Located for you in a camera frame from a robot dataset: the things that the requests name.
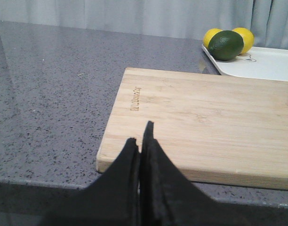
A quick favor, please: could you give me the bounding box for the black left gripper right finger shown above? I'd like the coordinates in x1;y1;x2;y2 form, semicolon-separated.
140;121;247;226

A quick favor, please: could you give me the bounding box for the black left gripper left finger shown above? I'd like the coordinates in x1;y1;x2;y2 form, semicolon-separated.
44;138;140;226

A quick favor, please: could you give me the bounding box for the white rectangular tray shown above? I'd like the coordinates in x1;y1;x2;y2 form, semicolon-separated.
201;45;288;81

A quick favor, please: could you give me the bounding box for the wooden cutting board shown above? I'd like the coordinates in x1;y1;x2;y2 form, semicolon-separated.
96;67;288;190

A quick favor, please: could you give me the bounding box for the green lime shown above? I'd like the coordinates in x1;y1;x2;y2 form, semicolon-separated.
208;30;244;61

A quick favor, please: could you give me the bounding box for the yellow lemon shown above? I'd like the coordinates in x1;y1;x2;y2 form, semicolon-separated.
232;27;255;54
203;28;223;48

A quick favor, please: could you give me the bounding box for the grey curtain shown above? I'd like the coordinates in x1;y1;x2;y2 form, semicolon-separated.
0;0;288;49

